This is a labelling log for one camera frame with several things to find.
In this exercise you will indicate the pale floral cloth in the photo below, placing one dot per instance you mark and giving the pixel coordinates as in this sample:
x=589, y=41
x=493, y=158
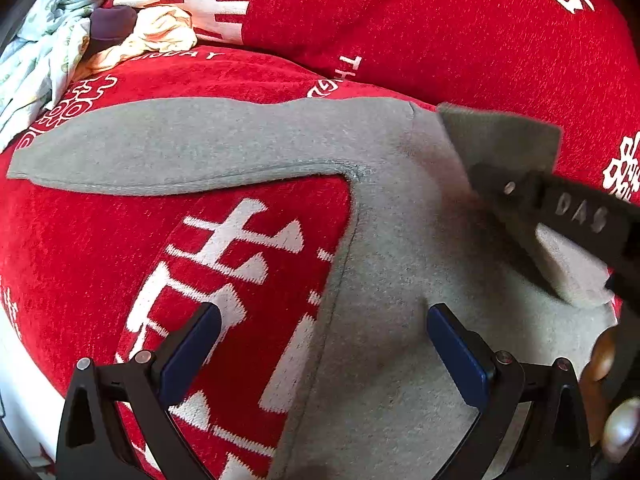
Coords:
x=35, y=60

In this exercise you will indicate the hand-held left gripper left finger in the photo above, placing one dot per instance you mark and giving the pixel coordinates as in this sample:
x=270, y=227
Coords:
x=190, y=355

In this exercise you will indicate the person's right hand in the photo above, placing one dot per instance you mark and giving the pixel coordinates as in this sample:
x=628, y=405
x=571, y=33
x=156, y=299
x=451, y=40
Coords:
x=622, y=430

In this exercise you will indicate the purple cloth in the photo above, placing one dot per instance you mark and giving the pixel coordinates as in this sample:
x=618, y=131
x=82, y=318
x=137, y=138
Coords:
x=112, y=22

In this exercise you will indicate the grey garment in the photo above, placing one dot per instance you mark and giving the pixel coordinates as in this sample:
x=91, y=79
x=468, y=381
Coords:
x=400, y=260

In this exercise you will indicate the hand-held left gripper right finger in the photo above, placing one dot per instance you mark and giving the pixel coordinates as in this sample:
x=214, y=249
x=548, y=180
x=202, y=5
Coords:
x=460, y=355

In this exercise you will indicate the red printed blanket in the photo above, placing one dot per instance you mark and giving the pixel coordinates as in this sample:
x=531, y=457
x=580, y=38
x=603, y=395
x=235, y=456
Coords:
x=400, y=20

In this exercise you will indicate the cream cloth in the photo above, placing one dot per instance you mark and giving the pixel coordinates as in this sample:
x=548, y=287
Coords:
x=160, y=30

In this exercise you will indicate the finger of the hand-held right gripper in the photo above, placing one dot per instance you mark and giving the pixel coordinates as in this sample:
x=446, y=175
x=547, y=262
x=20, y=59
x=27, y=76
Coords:
x=575, y=210
x=517, y=240

